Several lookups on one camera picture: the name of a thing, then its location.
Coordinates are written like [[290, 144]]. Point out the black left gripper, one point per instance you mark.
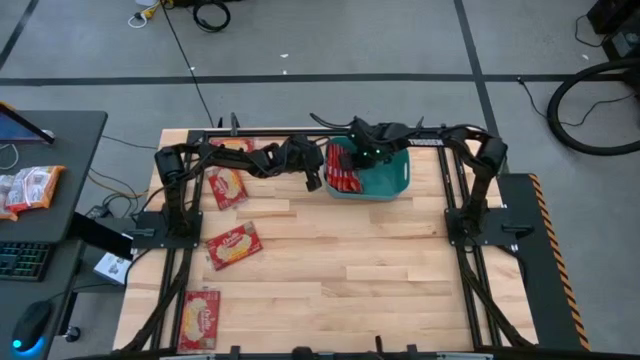
[[300, 155]]

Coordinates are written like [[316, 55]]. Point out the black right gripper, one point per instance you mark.
[[372, 142]]

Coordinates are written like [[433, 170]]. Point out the teal plastic basket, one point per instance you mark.
[[387, 175]]

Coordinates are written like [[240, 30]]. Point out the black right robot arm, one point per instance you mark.
[[492, 152]]

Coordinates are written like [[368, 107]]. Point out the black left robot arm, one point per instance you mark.
[[167, 162]]

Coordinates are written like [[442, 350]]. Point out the black power adapter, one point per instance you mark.
[[97, 212]]

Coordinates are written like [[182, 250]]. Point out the small white box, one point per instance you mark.
[[112, 267]]

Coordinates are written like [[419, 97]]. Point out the black platform hazard stripes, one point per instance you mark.
[[530, 280]]

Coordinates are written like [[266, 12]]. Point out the black box under desk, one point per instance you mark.
[[100, 235]]

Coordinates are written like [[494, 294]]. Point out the dark grey desk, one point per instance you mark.
[[75, 150]]

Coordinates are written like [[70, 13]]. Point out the orange white snack bag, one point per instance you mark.
[[5, 200], [35, 187]]

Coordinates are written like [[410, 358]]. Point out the black round desk foot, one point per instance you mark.
[[72, 334]]

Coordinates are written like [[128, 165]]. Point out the backlit black keyboard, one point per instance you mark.
[[25, 260]]

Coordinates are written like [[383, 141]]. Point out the tilted computer screen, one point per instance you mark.
[[15, 129]]

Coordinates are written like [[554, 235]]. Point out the black equipment case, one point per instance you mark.
[[620, 30]]

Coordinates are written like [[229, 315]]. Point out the black mouse blue light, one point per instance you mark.
[[31, 322]]

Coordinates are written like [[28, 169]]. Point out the black aluminium table frame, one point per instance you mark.
[[280, 133]]

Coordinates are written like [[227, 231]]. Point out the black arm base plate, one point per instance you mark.
[[147, 237], [500, 225]]

